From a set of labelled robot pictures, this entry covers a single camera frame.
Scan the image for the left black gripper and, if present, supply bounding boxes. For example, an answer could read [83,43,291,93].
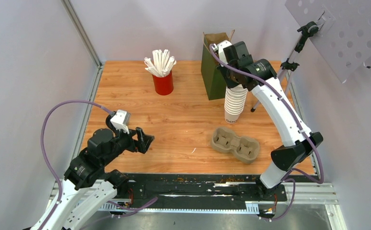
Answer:
[102,124,155,165]

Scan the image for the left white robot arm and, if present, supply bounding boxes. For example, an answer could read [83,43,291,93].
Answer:
[31,127,155,230]

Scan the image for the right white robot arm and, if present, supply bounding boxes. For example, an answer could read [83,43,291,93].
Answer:
[209,40,324,200]

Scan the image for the green paper bag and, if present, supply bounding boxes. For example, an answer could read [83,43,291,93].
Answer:
[201,30,235,100]

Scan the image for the stack of white paper cups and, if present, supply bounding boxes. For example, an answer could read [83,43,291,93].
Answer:
[224,85,248,124]

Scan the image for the red cup holder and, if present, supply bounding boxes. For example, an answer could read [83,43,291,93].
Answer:
[152,71,174,95]

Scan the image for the white wrapped straws bundle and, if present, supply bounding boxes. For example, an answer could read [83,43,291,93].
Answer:
[144,49,177,78]

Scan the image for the grey tripod stand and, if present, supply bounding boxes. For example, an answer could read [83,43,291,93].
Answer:
[250,21,320,113]

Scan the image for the brown cardboard cup carrier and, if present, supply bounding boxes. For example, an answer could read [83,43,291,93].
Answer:
[211,127,260,164]

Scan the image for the grey perforated panel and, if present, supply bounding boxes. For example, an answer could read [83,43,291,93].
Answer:
[285,0,371,83]

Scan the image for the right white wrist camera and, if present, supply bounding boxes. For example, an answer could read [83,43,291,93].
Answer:
[213,40,232,64]

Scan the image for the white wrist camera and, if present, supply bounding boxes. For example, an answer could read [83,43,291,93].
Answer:
[110,110,131,134]
[213,40,232,64]

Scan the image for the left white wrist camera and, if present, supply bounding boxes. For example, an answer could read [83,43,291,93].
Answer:
[110,110,131,134]

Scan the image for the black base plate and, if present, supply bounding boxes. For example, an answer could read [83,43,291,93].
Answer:
[113,173,287,211]

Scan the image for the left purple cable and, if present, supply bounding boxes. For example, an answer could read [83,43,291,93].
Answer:
[38,100,113,230]

